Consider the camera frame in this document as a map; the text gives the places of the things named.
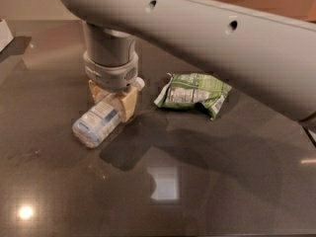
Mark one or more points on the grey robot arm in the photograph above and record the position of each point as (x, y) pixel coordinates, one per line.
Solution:
(268, 57)

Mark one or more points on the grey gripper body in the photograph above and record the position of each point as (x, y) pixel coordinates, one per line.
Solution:
(110, 73)

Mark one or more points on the blue label plastic water bottle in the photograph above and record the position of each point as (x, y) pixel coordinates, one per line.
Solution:
(99, 122)

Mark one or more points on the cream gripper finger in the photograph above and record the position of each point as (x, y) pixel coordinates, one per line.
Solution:
(97, 93)
(126, 102)

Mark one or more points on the white box at table edge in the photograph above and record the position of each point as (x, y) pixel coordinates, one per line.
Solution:
(5, 34)

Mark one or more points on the green jalapeno chip bag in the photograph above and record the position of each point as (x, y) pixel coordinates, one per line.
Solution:
(194, 90)

